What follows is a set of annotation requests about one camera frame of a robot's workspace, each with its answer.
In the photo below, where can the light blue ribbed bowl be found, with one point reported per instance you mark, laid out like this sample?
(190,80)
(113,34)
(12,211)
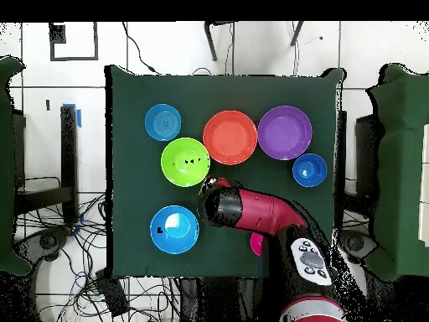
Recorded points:
(163,122)

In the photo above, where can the black tape square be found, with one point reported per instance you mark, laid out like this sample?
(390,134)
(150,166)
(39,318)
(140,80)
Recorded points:
(73,58)

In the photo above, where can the green cloth side table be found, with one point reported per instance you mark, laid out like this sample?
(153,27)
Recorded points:
(402,167)
(6,167)

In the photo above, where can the white boxes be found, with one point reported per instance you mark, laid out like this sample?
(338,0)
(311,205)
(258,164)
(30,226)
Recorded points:
(425,184)

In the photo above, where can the black metal frame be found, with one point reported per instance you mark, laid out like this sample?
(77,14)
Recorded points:
(68,167)

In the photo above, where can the dark green tablecloth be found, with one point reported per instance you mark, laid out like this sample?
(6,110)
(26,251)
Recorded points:
(167,84)

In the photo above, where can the black box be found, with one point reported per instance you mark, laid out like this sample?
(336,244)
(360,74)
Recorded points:
(112,295)

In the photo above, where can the pink bowl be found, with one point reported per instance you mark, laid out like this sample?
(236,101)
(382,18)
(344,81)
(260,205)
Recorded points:
(255,245)

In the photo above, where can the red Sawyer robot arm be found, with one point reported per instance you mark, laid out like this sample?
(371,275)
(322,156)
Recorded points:
(264,211)

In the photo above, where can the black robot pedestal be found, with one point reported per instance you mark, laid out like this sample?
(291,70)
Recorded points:
(218,302)

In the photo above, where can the orange bowl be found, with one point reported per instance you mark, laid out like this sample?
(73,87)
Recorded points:
(230,137)

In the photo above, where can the large blue bowl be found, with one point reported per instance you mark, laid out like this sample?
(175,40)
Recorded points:
(174,234)

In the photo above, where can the small dark blue bowl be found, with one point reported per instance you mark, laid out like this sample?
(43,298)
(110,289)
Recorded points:
(309,170)

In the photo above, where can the large green bowl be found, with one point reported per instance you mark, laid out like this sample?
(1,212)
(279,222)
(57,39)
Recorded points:
(185,167)

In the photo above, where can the black pedestal leg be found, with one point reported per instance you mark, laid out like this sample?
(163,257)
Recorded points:
(355,242)
(48,241)

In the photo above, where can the purple bowl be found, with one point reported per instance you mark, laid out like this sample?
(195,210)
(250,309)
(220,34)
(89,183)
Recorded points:
(285,132)

